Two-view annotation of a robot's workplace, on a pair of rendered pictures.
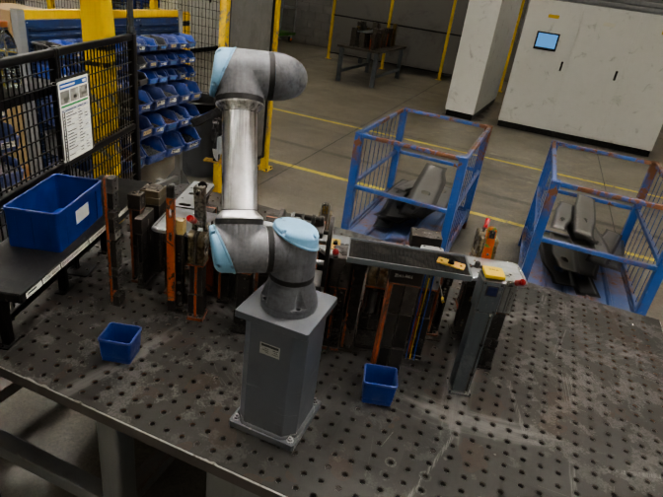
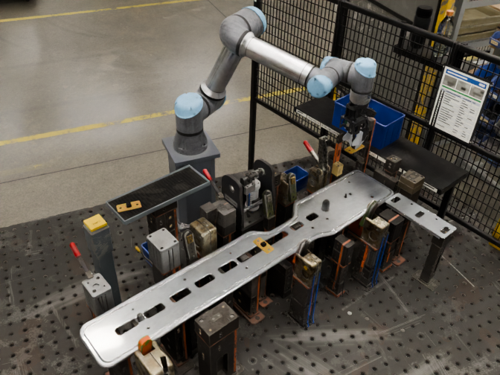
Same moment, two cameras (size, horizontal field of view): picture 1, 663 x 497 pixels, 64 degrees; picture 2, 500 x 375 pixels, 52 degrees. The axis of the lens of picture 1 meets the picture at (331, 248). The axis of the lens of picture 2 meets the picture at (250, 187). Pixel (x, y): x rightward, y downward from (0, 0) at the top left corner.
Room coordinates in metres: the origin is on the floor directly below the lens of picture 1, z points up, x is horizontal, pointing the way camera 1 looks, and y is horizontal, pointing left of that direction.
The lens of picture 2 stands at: (2.74, -0.99, 2.37)
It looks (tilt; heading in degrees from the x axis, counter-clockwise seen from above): 38 degrees down; 137
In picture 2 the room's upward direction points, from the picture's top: 2 degrees clockwise
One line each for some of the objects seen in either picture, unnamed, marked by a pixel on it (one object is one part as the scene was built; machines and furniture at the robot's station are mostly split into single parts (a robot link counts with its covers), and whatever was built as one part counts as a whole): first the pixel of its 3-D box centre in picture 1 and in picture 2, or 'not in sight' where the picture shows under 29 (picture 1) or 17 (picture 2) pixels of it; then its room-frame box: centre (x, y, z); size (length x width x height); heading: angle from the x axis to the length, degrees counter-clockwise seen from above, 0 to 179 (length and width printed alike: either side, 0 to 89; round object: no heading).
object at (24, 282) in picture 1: (70, 225); (373, 138); (1.59, 0.89, 1.02); 0.90 x 0.22 x 0.03; 179
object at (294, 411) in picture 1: (281, 362); (192, 181); (1.18, 0.09, 0.90); 0.21 x 0.21 x 0.40; 72
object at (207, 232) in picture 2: (372, 298); (204, 262); (1.61, -0.17, 0.89); 0.13 x 0.11 x 0.38; 179
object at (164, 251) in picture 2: (420, 303); (167, 277); (1.60, -0.34, 0.90); 0.13 x 0.10 x 0.41; 179
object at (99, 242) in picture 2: (474, 335); (105, 268); (1.43, -0.49, 0.92); 0.08 x 0.08 x 0.44; 89
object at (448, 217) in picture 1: (417, 185); not in sight; (4.11, -0.62, 0.47); 1.20 x 0.80 x 0.95; 161
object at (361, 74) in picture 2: not in sight; (363, 75); (1.78, 0.42, 1.57); 0.09 x 0.08 x 0.11; 18
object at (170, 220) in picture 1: (171, 251); (332, 179); (1.63, 0.56, 0.95); 0.03 x 0.01 x 0.50; 89
